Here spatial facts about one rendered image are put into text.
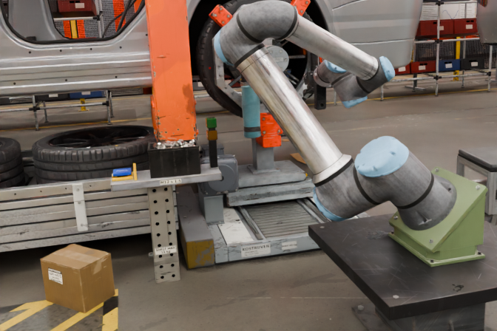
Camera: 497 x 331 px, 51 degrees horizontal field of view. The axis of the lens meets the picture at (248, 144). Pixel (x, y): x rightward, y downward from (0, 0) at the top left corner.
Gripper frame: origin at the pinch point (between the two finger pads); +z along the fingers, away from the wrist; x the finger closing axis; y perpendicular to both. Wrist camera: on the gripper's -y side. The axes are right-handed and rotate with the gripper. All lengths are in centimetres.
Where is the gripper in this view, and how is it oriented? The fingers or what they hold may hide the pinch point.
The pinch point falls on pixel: (306, 97)
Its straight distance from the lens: 233.9
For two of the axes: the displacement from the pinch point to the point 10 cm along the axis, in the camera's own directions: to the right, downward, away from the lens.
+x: -9.6, 1.0, -2.7
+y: -1.6, -9.6, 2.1
